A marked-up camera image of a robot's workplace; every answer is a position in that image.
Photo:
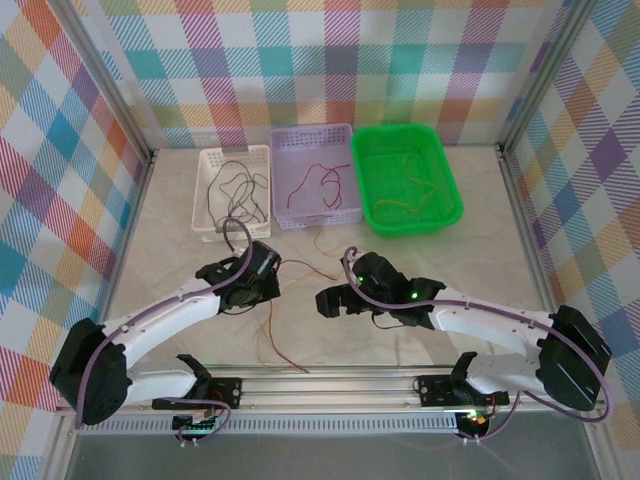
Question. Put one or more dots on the green perforated plastic basket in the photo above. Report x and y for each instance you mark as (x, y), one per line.
(380, 150)

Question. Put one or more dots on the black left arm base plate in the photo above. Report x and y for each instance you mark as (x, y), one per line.
(227, 392)

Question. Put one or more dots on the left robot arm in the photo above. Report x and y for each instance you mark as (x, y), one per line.
(160, 315)

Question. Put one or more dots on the purple perforated plastic basket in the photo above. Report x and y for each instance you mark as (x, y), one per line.
(305, 210)

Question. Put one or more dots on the aluminium frame post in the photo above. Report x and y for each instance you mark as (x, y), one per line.
(550, 75)
(100, 85)

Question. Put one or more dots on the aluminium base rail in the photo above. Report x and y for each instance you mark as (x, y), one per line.
(325, 387)

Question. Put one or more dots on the white perforated plastic basket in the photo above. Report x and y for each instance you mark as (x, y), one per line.
(200, 220)

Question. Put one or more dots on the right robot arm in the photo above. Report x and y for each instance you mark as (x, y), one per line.
(500, 325)

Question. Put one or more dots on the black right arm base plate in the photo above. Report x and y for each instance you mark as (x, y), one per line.
(435, 390)

